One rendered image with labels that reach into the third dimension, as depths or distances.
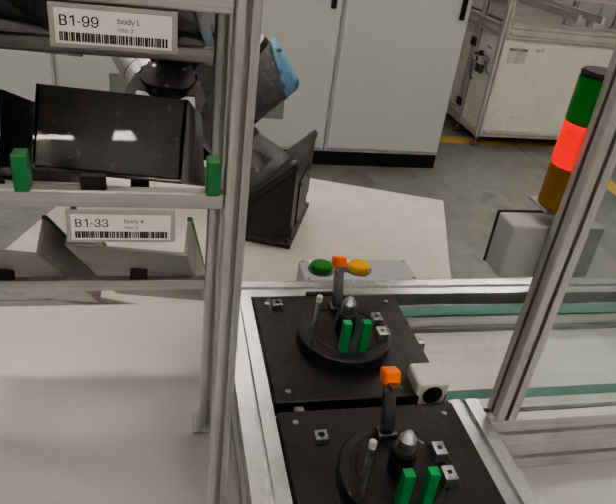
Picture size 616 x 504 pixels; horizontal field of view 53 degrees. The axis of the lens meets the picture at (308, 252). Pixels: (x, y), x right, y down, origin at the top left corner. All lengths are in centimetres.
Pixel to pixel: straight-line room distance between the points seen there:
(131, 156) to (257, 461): 39
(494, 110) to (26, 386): 439
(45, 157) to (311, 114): 343
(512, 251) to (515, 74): 428
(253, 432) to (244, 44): 48
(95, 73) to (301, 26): 120
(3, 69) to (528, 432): 344
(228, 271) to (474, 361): 59
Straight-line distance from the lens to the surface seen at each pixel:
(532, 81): 510
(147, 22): 49
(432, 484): 70
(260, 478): 75
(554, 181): 75
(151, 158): 57
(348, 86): 397
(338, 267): 93
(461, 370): 103
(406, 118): 416
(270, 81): 133
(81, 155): 58
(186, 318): 114
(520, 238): 76
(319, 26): 384
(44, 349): 109
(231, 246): 56
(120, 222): 54
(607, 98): 72
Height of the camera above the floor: 154
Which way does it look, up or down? 30 degrees down
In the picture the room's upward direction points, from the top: 8 degrees clockwise
